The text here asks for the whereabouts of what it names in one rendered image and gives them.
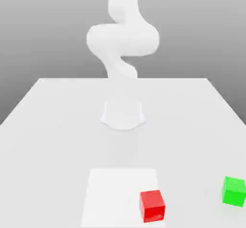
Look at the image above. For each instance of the small red cube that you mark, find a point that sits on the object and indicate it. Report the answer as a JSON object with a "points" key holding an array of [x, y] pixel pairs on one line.
{"points": [[152, 206]]}

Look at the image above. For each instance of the small green cube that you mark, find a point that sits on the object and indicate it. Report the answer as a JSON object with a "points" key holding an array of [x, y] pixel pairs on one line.
{"points": [[233, 192]]}

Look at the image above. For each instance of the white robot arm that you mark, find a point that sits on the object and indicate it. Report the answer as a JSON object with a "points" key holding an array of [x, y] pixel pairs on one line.
{"points": [[123, 39]]}

